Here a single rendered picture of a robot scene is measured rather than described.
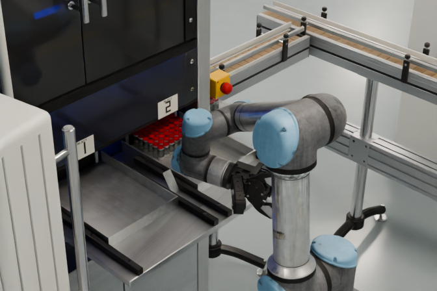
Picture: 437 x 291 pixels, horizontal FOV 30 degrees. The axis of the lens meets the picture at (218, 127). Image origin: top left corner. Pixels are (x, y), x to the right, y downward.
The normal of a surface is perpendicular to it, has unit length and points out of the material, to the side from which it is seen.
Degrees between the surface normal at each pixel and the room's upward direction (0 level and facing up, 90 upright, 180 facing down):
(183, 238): 0
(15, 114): 0
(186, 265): 90
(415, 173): 90
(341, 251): 7
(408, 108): 90
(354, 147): 90
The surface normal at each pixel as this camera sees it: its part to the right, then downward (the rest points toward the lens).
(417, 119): -0.69, 0.37
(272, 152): -0.79, 0.19
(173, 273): 0.73, 0.37
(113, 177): 0.01, -0.85
